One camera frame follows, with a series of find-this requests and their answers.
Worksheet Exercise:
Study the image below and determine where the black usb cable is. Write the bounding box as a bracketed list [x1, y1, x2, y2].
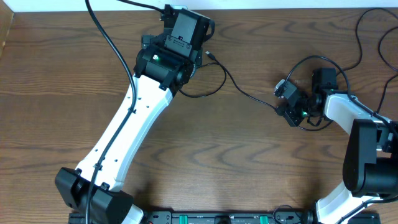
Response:
[178, 51, 333, 132]

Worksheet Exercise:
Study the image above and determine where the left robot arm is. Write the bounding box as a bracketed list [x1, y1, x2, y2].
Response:
[55, 5, 215, 223]

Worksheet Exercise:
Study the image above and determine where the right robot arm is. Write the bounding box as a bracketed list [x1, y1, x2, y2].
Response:
[274, 68, 397, 223]

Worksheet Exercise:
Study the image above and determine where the right camera black cable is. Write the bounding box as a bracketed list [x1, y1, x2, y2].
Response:
[284, 55, 398, 224]

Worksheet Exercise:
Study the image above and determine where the camera black cable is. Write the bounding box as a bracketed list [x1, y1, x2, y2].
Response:
[284, 55, 398, 224]
[84, 0, 167, 224]

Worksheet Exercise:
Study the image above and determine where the left camera black cable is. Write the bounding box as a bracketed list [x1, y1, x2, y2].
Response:
[84, 0, 167, 224]

